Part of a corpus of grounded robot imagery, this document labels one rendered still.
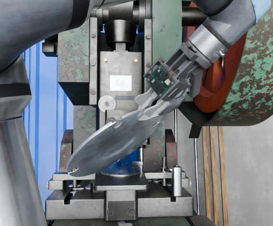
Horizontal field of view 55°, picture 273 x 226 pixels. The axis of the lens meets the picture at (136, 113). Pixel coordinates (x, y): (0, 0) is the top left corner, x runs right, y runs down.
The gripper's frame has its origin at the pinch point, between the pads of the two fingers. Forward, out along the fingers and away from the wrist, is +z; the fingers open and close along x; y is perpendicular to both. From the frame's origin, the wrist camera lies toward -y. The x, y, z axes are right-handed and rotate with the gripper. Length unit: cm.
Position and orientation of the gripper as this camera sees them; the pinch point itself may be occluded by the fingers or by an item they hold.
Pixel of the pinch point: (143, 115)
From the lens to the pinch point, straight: 64.7
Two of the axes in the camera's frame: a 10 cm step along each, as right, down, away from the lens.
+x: 5.4, 7.5, -3.8
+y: -5.5, -0.3, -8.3
